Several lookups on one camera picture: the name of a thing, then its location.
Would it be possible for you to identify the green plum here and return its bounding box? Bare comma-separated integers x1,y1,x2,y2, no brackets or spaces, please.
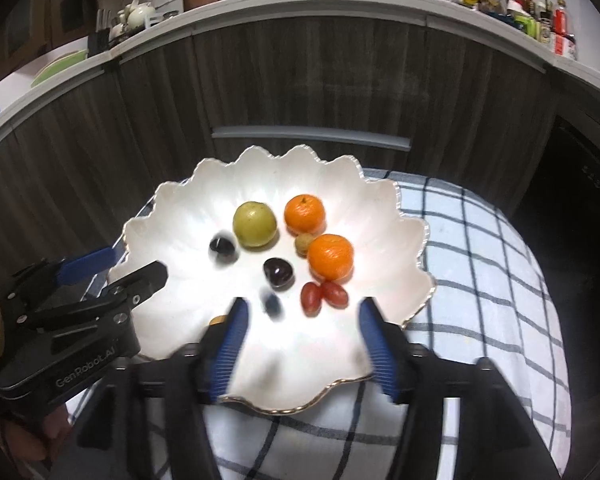
232,201,278,249

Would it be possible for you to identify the green tray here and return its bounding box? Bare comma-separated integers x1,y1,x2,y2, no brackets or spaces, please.
30,49,90,87

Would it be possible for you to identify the group of condiment bottles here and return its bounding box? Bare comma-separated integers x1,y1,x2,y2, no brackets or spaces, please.
507,0,578,61

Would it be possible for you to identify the white teapot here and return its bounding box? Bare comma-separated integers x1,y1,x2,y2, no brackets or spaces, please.
117,2,157,28

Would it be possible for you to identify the red grape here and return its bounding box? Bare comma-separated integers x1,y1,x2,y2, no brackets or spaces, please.
300,281,324,317
321,281,350,307

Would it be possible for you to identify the person's left hand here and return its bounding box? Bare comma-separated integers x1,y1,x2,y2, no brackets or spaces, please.
7,405,68,466

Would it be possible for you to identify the checked tablecloth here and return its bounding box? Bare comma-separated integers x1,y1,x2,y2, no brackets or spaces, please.
67,167,573,480

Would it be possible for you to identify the black knife block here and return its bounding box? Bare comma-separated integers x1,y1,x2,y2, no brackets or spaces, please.
87,10,112,56

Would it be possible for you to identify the dark wooden window frame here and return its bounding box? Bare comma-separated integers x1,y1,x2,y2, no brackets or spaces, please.
0,0,81,83

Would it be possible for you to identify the mandarin orange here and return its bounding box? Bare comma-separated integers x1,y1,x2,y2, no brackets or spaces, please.
284,195,326,236
307,233,355,282

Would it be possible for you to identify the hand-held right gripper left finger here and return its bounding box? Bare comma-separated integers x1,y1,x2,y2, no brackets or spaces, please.
72,297,251,480

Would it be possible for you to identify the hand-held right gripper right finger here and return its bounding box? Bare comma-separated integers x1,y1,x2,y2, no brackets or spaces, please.
357,297,556,480

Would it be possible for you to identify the dark plum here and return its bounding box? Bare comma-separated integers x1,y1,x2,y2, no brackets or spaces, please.
263,257,295,289

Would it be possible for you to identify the white scalloped bowl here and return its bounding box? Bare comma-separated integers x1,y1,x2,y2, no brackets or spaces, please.
107,145,437,415

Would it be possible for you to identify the black built-in dishwasher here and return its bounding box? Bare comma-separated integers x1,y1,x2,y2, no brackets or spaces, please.
510,115,600,391

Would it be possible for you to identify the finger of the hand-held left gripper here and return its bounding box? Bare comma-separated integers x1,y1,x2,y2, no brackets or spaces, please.
95,260,169,311
12,246,117,291

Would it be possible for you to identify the white kitchen countertop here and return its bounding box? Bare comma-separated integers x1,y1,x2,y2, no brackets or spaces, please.
0,0,600,146

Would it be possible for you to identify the dark red cherry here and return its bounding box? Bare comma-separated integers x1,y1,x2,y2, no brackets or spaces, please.
209,232,237,264

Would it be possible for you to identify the blueberry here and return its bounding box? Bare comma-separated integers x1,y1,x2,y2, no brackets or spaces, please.
260,290,286,320

